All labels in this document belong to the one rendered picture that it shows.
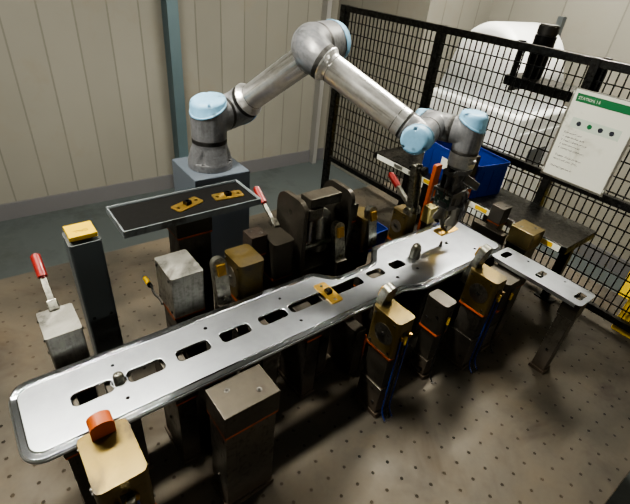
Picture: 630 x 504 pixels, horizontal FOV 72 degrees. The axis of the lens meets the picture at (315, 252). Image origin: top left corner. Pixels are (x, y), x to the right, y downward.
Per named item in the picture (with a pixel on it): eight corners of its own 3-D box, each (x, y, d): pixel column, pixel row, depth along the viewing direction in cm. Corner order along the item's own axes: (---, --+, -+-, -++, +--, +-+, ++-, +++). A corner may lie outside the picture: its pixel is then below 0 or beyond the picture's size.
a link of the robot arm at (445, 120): (409, 111, 116) (450, 121, 112) (421, 103, 124) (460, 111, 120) (403, 140, 120) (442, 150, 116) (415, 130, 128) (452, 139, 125)
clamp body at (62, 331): (81, 448, 105) (43, 340, 85) (69, 412, 112) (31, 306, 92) (113, 433, 109) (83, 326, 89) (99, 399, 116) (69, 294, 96)
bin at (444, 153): (470, 199, 164) (480, 166, 157) (419, 167, 186) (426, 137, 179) (500, 193, 171) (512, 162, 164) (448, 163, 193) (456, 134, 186)
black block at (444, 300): (428, 388, 130) (455, 314, 114) (404, 366, 136) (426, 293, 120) (439, 380, 133) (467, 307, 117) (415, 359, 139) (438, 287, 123)
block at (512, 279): (487, 358, 142) (517, 291, 127) (457, 336, 150) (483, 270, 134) (499, 350, 146) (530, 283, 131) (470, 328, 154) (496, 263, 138)
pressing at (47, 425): (27, 487, 69) (24, 482, 68) (5, 389, 83) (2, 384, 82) (506, 249, 144) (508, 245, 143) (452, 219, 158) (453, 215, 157)
